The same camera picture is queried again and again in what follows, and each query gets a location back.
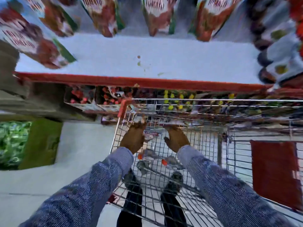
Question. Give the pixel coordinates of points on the person's left hand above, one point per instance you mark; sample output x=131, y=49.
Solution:
x=133, y=138

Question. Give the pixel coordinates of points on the person's right hand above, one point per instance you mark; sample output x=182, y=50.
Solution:
x=177, y=140

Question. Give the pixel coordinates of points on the person's left fingers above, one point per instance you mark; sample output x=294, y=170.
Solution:
x=138, y=127

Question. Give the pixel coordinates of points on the person's right thumb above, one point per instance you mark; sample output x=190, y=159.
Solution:
x=167, y=140

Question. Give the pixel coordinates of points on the person's right forearm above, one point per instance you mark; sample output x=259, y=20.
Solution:
x=224, y=191

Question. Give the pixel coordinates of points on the person's left forearm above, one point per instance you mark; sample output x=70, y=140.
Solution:
x=94, y=184

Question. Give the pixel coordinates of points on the small white red packet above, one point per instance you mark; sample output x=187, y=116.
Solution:
x=150, y=135

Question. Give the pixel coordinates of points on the clear bottle with red cap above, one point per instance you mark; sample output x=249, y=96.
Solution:
x=172, y=162
x=148, y=155

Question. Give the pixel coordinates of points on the red cart corner bumper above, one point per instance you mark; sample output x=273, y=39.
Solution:
x=123, y=108

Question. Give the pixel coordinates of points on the person's right shoe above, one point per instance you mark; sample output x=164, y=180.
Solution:
x=176, y=179

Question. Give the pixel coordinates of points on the person's shoe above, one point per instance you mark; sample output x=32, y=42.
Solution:
x=176, y=179
x=130, y=178

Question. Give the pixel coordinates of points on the tray of red-capped bottles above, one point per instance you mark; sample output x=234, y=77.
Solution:
x=112, y=96
x=80, y=96

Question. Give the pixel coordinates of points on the row of yellow-capped bottles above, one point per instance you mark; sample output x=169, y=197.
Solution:
x=178, y=99

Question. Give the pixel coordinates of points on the person's left shoe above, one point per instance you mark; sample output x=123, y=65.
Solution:
x=130, y=178

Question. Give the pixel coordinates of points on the white shelf with red edge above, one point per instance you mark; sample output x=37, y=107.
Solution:
x=146, y=66

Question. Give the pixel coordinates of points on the person's right leg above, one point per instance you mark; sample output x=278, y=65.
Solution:
x=174, y=208

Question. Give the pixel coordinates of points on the person's leg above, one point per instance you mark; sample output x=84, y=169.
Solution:
x=131, y=205
x=174, y=208

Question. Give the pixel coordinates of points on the person's left leg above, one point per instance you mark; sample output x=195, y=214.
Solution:
x=131, y=205

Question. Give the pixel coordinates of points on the green display box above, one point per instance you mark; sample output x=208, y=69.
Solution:
x=42, y=144

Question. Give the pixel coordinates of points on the red cart seat flap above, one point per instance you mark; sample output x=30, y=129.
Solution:
x=274, y=172

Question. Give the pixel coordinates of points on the red white printed pouch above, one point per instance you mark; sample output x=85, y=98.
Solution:
x=159, y=14
x=103, y=14
x=26, y=37
x=55, y=15
x=213, y=17

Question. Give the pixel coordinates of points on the green leafy produce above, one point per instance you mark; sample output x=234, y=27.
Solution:
x=13, y=141

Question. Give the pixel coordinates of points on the red packets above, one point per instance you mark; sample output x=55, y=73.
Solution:
x=296, y=11

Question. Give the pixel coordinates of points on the grey shelf post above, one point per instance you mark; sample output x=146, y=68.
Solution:
x=9, y=68

